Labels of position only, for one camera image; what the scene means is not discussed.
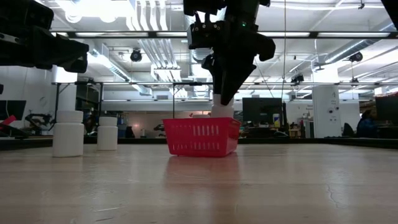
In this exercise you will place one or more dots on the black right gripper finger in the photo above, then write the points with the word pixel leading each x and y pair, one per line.
pixel 237 71
pixel 217 74

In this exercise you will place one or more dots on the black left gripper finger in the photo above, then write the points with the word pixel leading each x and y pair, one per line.
pixel 76 66
pixel 59 49

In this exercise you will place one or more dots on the white pill bottle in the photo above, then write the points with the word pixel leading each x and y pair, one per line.
pixel 107 137
pixel 68 137
pixel 222 110

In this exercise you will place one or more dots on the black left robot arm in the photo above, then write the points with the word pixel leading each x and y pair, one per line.
pixel 25 14

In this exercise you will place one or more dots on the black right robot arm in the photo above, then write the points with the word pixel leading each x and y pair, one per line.
pixel 241 9

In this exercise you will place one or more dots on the red plastic basket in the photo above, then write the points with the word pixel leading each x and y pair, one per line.
pixel 199 137

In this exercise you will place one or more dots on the white square pillar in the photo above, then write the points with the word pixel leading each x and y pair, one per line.
pixel 66 93

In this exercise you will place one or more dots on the black ceiling spotlight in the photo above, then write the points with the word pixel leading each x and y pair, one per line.
pixel 356 57
pixel 136 56
pixel 297 78

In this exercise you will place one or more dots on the long black crossbar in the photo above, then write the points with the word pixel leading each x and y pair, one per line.
pixel 311 35

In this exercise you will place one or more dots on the red flat object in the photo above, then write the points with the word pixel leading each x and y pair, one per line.
pixel 7 120

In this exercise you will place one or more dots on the white building column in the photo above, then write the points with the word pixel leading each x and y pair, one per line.
pixel 326 109

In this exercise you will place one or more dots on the person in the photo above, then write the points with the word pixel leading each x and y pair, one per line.
pixel 367 124

